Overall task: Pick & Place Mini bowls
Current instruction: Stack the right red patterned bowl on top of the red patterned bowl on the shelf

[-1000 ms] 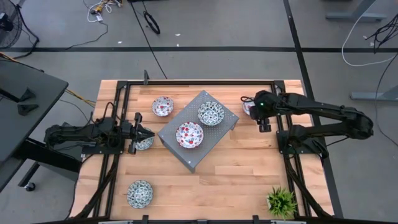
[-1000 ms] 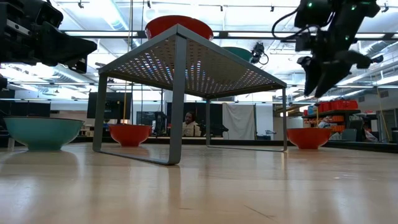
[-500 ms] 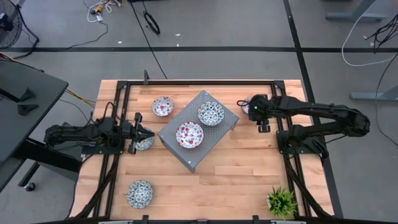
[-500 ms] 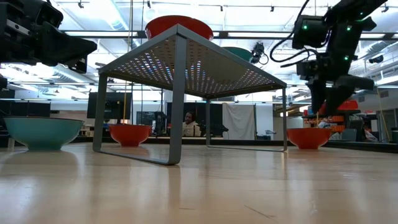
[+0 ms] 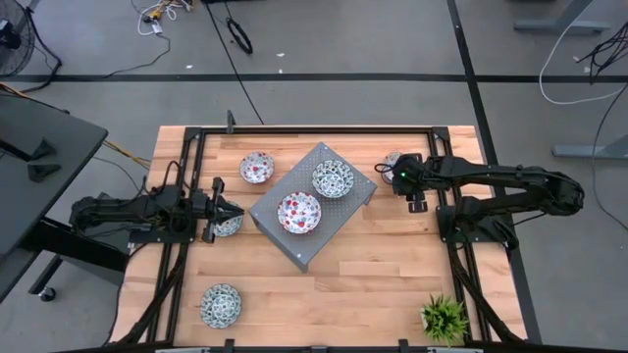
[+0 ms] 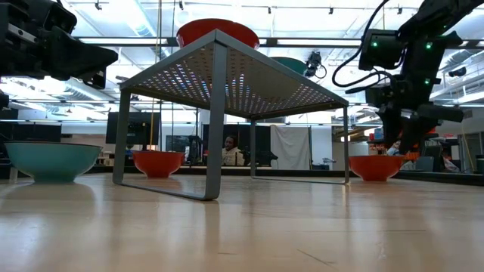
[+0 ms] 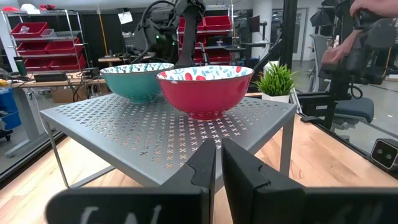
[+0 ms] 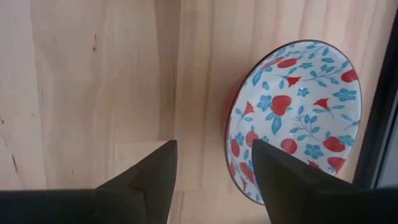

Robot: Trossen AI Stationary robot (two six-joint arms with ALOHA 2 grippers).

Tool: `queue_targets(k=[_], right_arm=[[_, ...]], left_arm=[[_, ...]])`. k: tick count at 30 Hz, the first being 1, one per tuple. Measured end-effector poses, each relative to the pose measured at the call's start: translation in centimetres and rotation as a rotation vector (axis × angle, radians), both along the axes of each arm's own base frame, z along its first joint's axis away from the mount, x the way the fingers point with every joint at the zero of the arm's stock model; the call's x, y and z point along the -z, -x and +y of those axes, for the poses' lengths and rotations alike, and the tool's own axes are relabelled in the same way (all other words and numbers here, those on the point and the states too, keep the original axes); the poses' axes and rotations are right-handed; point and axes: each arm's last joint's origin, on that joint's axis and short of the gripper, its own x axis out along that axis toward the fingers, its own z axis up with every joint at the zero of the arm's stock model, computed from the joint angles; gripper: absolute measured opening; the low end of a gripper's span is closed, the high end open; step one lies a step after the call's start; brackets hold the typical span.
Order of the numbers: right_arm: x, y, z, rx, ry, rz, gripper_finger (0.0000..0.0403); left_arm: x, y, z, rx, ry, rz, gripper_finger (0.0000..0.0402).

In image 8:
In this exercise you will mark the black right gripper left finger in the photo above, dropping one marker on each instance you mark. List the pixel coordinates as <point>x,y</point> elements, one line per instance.
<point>124,205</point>

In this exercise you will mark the red floral ceramic bowl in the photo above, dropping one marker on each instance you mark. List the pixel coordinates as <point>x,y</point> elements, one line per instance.
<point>295,102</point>

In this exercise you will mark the black aluminium table frame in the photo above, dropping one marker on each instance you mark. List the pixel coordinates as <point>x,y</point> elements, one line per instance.
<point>377,124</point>

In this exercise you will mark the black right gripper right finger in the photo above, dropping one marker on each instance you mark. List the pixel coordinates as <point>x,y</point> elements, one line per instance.
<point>311,202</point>

